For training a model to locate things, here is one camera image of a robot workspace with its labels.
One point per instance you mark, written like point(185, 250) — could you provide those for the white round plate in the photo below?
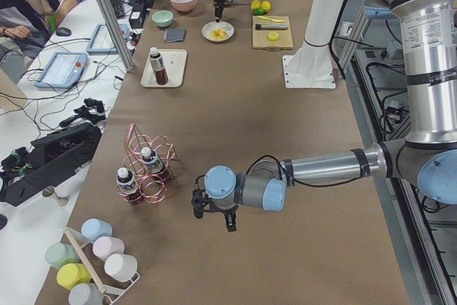
point(217, 25)

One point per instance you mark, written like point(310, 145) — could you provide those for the twisted glazed donut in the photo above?
point(218, 35)

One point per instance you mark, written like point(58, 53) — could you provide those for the cream rabbit tray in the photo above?
point(174, 62)

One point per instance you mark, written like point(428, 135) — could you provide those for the tea bottle on tray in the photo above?
point(158, 66)

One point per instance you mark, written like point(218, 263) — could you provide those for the yellow lemon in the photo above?
point(266, 6)
point(255, 4)

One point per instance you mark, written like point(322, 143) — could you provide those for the green lime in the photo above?
point(258, 12)

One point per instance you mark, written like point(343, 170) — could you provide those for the steel cylinder muddler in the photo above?
point(271, 27)

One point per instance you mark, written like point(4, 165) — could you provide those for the grey folded cloth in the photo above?
point(174, 35)

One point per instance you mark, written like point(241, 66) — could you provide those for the bamboo cutting board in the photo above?
point(260, 37)

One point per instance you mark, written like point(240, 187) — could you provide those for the green bowl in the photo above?
point(162, 18)

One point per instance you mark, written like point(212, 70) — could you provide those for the yellow plastic knife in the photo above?
point(274, 20)

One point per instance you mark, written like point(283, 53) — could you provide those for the half lemon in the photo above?
point(273, 36)

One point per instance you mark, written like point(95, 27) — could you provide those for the bottle in rack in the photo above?
point(153, 163)
point(128, 186)

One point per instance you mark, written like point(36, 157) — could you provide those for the black keyboard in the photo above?
point(118, 8)

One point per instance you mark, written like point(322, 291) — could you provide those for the teach pendant tablet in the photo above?
point(63, 70)
point(100, 41)

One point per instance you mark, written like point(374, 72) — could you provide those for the white cup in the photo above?
point(121, 267)

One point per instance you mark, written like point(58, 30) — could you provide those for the pink cup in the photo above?
point(106, 246)

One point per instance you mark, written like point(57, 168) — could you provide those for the blue cup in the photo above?
point(93, 229)

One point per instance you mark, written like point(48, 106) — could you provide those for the white cup rack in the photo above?
point(114, 290)

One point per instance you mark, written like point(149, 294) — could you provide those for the computer mouse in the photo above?
point(63, 31)

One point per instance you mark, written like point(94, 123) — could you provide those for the grey cup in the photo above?
point(85, 294)

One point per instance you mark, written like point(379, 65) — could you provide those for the yellow cup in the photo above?
point(72, 274)

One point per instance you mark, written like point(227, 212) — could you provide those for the green cup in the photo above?
point(59, 254)

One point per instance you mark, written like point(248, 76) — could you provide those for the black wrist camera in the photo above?
point(198, 201)

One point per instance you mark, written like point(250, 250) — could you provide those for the copper wire bottle rack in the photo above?
point(153, 191)

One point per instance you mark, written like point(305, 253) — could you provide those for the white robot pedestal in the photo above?
point(311, 66)

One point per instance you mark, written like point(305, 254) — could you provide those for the aluminium frame post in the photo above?
point(115, 33)

